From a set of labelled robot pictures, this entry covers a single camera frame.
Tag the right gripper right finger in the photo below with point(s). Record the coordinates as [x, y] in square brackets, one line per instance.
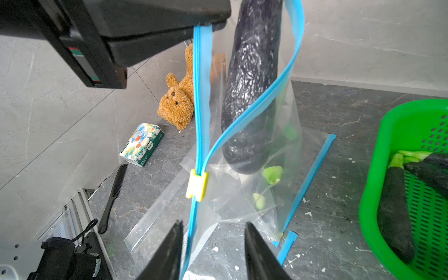
[261, 264]

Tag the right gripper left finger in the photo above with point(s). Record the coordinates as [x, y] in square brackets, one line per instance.
[166, 262]

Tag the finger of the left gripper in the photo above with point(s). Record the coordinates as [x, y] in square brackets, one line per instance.
[100, 39]

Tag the clear zip-top bag blue zipper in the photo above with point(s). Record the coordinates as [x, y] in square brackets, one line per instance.
[287, 132]

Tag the yellow zipper slider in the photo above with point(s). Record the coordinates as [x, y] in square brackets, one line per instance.
[197, 185]

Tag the black comb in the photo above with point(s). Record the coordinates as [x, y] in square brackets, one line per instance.
[115, 192]

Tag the brown teddy bear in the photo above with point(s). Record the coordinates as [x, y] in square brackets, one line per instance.
[177, 105]

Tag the colourful tissue pack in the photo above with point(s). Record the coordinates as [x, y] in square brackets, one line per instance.
[142, 144]

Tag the green plastic basket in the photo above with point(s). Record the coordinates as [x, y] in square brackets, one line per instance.
[420, 125]

